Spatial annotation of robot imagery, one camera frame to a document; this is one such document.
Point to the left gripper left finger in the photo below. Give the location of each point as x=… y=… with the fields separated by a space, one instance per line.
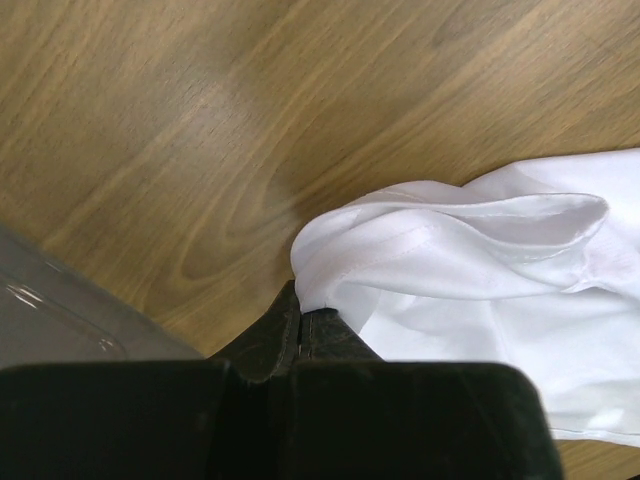
x=269 y=346

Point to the clear plastic bin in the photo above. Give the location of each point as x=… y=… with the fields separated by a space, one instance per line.
x=52 y=314

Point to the white t shirt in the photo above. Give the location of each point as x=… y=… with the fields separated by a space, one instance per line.
x=534 y=265

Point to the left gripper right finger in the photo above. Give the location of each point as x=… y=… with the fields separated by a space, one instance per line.
x=324 y=336

